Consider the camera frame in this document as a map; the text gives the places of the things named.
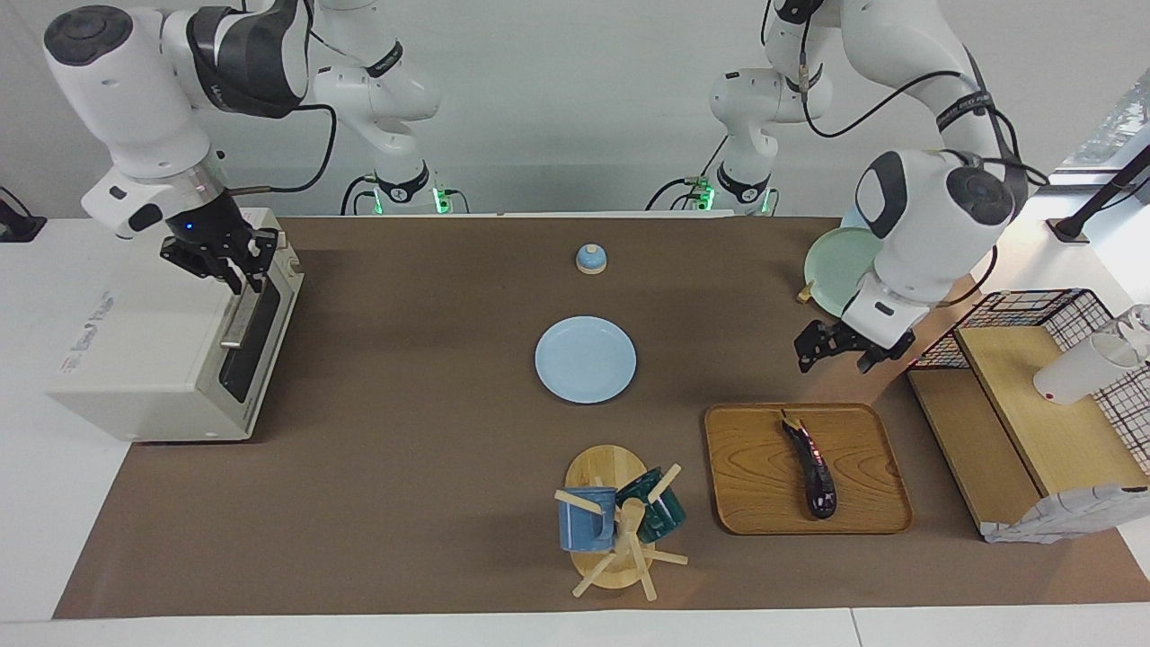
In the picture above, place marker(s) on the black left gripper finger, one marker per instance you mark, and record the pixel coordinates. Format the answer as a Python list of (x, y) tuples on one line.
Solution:
[(871, 361), (809, 349)]

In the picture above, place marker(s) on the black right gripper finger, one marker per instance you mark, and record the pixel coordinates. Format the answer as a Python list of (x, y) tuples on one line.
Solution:
[(259, 274), (241, 279)]

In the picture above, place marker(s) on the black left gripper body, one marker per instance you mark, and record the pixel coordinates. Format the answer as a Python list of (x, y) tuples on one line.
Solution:
[(867, 340)]

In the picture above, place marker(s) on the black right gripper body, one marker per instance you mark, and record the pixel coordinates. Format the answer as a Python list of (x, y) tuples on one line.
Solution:
[(211, 229)]

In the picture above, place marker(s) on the glass oven door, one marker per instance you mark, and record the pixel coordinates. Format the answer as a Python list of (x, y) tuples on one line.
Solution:
[(256, 346)]

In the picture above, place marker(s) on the dark purple eggplant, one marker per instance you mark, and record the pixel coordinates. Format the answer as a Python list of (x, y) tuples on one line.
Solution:
[(813, 472)]

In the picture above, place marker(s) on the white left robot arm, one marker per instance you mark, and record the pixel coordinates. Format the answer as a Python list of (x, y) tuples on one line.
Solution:
[(925, 225)]

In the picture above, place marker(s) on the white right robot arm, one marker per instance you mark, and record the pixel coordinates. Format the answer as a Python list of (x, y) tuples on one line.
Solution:
[(135, 99)]

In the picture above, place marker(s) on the cream toaster oven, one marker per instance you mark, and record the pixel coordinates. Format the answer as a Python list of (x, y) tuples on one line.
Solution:
[(135, 350)]

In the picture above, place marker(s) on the wooden plate rack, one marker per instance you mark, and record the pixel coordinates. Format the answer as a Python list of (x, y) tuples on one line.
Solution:
[(806, 291)]

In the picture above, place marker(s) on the pale green plate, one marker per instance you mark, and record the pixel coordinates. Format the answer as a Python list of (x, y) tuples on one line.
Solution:
[(840, 265)]

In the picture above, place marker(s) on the wooden serving tray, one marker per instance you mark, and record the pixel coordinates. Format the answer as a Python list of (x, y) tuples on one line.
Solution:
[(764, 476)]

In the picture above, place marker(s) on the black table clamp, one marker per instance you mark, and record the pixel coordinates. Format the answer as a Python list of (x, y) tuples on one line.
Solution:
[(18, 225)]

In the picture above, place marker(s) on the white cup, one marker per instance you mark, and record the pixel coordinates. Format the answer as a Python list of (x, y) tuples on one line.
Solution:
[(1078, 373)]

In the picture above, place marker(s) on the dark green mug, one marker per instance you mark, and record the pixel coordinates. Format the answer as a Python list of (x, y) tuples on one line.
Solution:
[(665, 517)]

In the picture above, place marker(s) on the brown table mat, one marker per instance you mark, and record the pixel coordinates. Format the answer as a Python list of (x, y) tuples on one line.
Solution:
[(404, 449)]

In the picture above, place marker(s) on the small blue lid wooden knob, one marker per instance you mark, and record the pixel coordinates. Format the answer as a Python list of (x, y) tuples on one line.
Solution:
[(591, 259)]

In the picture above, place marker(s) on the wooden mug tree stand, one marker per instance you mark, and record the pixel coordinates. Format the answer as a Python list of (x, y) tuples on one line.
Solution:
[(604, 467)]

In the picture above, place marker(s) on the grey patterned cloth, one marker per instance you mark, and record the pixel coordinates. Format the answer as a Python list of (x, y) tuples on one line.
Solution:
[(1060, 517)]

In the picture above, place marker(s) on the clear glass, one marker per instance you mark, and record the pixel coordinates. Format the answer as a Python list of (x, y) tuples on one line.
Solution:
[(1139, 323)]

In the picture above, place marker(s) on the black stand with pole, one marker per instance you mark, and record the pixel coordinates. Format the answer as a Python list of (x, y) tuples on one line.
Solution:
[(1101, 198)]

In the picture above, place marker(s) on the blue mug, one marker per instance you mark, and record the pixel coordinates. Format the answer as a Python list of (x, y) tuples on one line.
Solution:
[(584, 526)]

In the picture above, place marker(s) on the window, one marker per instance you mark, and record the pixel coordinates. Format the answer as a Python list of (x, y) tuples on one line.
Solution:
[(1114, 126)]

